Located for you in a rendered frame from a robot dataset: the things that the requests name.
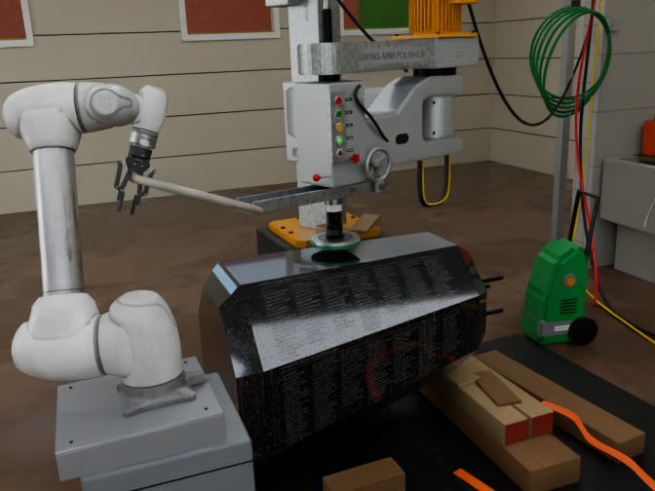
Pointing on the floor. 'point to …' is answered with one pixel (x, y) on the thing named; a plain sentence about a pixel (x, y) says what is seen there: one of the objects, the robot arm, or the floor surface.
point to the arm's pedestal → (190, 462)
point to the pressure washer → (560, 289)
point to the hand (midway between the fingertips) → (127, 204)
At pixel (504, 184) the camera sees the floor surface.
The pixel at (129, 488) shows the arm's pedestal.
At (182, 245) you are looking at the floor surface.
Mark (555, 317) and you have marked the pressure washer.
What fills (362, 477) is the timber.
